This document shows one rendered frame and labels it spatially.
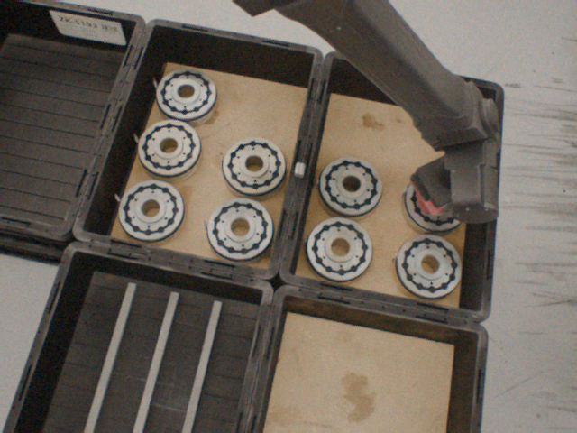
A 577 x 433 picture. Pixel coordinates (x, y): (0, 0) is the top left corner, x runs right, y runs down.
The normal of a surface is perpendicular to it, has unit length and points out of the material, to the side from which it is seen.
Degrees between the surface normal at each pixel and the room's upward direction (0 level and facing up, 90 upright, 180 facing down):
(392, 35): 55
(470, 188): 36
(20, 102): 0
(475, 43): 0
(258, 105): 0
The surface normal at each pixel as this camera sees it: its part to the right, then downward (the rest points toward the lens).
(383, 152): 0.04, -0.37
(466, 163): -0.55, -0.36
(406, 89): -0.01, 0.97
